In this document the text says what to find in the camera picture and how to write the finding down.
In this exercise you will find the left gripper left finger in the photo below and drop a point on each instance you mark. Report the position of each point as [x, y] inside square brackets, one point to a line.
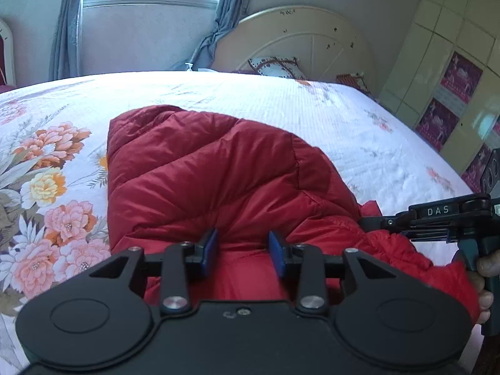
[184, 263]

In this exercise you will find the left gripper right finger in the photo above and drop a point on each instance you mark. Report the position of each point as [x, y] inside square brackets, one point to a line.
[301, 268]

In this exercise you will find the red puffer jacket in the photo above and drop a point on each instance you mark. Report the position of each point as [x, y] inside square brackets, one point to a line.
[175, 174]

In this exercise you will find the right hand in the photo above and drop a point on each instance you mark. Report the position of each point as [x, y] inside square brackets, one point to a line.
[486, 267]

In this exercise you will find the cream wardrobe with posters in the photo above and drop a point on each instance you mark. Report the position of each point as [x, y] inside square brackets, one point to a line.
[445, 82]

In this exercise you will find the white floral bed quilt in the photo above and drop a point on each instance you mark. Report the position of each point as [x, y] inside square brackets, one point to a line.
[54, 171]

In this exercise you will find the white patterned pillow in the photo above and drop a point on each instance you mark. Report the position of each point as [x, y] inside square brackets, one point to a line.
[274, 66]

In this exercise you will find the cream round headboard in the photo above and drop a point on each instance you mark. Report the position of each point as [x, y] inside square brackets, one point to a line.
[324, 44]

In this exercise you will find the right blue curtain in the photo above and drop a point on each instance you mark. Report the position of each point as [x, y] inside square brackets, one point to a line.
[226, 18]

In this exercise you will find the blue curtain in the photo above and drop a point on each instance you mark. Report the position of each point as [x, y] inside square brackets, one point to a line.
[226, 18]
[65, 60]

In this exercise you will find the left blue curtain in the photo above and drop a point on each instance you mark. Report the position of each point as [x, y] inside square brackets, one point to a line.
[65, 60]

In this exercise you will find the red crown-shaped headboard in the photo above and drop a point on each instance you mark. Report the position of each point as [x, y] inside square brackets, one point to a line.
[8, 80]

